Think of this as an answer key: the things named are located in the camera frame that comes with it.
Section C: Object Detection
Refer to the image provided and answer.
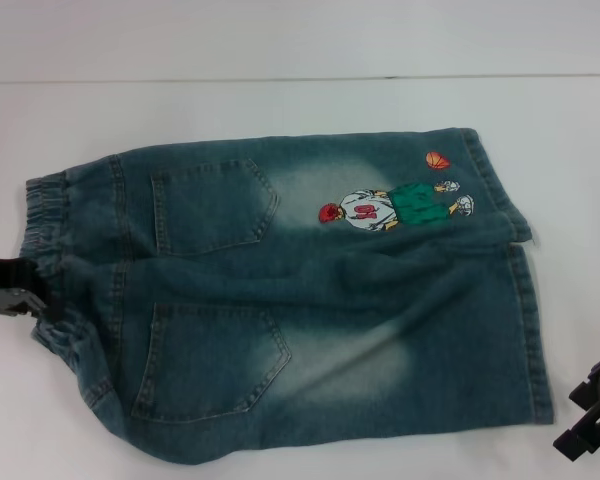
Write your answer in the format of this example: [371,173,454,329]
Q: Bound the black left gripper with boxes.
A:
[0,251,64,322]

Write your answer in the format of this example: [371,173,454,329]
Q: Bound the blue denim shorts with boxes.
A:
[22,127,555,459]

